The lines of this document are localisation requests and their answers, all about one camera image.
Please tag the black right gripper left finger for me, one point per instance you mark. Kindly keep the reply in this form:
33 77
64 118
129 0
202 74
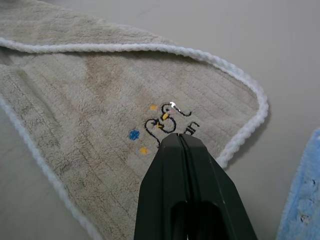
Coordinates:
160 185

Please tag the light blue towel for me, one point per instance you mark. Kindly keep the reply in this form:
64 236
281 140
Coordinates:
302 195

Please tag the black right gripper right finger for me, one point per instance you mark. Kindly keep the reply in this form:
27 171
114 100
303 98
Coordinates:
212 185

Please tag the beige towel with embroidery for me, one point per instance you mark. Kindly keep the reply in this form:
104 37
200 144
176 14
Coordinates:
100 120

